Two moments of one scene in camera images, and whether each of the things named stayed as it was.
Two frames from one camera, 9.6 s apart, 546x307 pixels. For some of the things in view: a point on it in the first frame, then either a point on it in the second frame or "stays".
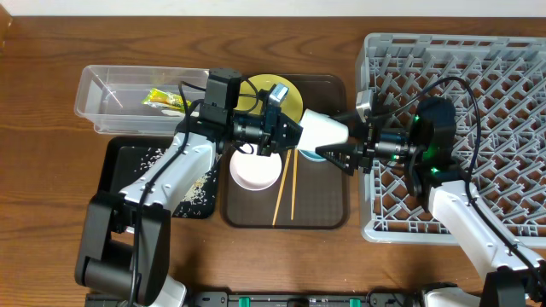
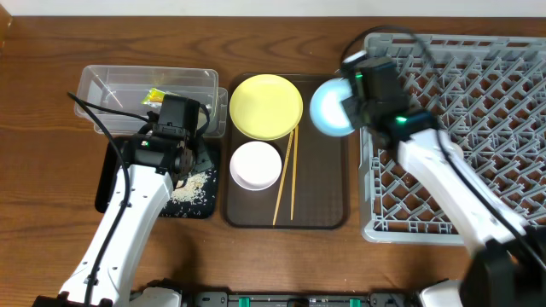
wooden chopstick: [294, 182] stays
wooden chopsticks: [289, 153] stays
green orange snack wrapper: [161, 99] stays
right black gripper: [367, 146] → [351, 105]
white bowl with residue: [254, 172] stays
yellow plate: [250, 102] stays
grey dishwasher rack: [496, 86] stays
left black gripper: [270, 134] → [193, 154]
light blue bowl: [312, 156] → [327, 113]
